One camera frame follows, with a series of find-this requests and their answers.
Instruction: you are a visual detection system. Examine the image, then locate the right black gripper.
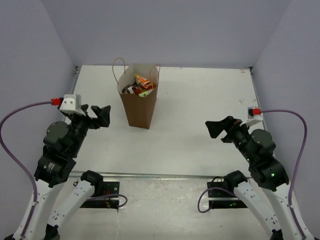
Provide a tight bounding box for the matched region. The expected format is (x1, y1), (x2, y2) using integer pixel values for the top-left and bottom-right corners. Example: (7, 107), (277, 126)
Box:
(205, 115), (256, 164)

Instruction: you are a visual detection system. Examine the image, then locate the brown M&M's packet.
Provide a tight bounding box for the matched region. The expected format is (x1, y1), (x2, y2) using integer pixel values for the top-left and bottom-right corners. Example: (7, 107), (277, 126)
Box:
(122, 84), (135, 94)

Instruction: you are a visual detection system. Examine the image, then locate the brown paper bag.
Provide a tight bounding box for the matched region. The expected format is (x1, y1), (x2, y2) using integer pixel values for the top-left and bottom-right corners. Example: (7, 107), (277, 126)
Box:
(114, 63), (161, 129)

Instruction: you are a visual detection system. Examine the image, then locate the green candy packet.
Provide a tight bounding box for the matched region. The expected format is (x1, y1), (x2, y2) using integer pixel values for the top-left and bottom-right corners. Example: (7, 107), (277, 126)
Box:
(138, 89), (153, 98)

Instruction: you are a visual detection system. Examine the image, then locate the orange Reese's packet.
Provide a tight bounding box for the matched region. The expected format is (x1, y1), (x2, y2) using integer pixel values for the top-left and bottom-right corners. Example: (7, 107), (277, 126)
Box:
(135, 73), (156, 90)

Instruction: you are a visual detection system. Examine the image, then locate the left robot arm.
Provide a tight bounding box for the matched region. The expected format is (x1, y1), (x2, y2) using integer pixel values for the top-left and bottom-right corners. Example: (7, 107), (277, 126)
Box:
(6, 104), (111, 240)

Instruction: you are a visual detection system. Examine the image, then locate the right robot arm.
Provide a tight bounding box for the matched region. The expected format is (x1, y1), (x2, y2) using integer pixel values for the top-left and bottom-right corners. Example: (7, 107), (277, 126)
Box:
(205, 113), (315, 240)

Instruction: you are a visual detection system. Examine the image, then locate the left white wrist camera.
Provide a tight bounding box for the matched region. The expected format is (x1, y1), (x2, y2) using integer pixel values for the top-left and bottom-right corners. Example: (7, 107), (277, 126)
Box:
(58, 94), (85, 116)

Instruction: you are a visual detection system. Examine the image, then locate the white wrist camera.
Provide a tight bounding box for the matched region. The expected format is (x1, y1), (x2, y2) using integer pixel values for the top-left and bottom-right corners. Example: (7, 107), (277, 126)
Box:
(240, 106), (263, 127)
(58, 94), (85, 116)

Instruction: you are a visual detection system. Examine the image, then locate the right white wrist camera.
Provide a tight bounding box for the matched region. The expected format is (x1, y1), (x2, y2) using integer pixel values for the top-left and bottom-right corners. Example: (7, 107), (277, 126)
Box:
(240, 106), (263, 127)

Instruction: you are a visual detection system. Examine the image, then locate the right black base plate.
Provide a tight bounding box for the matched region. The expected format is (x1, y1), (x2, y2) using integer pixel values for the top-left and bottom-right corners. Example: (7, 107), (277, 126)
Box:
(207, 176), (247, 209)

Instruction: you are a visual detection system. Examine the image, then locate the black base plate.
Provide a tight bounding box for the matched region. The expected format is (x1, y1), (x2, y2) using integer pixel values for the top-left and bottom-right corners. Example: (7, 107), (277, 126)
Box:
(207, 176), (247, 209)
(80, 181), (120, 210)

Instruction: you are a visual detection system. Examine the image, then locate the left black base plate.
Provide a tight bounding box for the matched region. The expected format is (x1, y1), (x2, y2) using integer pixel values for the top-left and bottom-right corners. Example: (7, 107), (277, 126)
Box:
(80, 181), (120, 210)

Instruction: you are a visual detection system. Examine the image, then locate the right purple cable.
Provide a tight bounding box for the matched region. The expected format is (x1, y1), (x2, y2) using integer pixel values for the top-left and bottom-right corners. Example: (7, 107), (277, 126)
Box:
(198, 109), (309, 240)

